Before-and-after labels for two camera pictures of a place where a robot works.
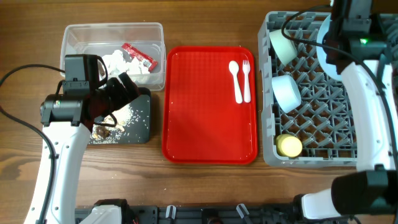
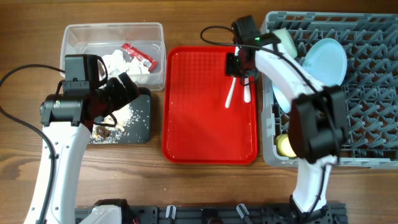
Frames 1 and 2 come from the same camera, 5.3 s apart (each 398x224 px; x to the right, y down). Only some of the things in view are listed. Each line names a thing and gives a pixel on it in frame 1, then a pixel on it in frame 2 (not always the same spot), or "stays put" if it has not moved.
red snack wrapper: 134,53 stays put
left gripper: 122,98 stays put
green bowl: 283,46 stays put
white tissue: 117,65 stays put
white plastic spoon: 234,68 to 229,96
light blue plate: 325,27 to 326,60
